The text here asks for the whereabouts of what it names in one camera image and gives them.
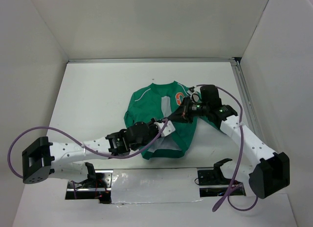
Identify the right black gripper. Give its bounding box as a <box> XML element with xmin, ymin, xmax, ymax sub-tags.
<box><xmin>168</xmin><ymin>95</ymin><xmax>210</xmax><ymax>123</ymax></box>

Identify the green jacket with white lettering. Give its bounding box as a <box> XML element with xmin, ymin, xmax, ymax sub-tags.
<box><xmin>124</xmin><ymin>81</ymin><xmax>197</xmax><ymax>160</ymax></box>

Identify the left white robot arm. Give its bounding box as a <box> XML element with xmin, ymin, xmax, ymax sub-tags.
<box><xmin>22</xmin><ymin>119</ymin><xmax>168</xmax><ymax>187</ymax></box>

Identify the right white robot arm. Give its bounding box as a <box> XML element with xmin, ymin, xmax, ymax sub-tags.
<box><xmin>168</xmin><ymin>85</ymin><xmax>290</xmax><ymax>199</ymax></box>

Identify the silver tape patch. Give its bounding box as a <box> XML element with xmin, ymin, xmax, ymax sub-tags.
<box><xmin>111</xmin><ymin>168</ymin><xmax>201</xmax><ymax>204</ymax></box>

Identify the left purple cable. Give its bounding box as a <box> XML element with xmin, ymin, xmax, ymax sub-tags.
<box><xmin>7</xmin><ymin>119</ymin><xmax>169</xmax><ymax>200</ymax></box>

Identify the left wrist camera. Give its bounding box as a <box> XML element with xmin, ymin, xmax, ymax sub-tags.
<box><xmin>154</xmin><ymin>120</ymin><xmax>176</xmax><ymax>137</ymax></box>

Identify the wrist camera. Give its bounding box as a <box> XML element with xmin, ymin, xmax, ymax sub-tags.
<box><xmin>188</xmin><ymin>87</ymin><xmax>202</xmax><ymax>103</ymax></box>
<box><xmin>154</xmin><ymin>120</ymin><xmax>176</xmax><ymax>137</ymax></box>

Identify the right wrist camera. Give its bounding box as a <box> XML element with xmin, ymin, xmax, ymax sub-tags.
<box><xmin>188</xmin><ymin>87</ymin><xmax>202</xmax><ymax>103</ymax></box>

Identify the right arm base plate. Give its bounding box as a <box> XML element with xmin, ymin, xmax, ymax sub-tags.
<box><xmin>194</xmin><ymin>169</ymin><xmax>231</xmax><ymax>198</ymax></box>

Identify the aluminium frame rail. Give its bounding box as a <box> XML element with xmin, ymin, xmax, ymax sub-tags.
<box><xmin>66</xmin><ymin>56</ymin><xmax>272</xmax><ymax>165</ymax></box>

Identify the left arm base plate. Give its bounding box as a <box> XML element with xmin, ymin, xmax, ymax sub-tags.
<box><xmin>65</xmin><ymin>170</ymin><xmax>113</xmax><ymax>204</ymax></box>

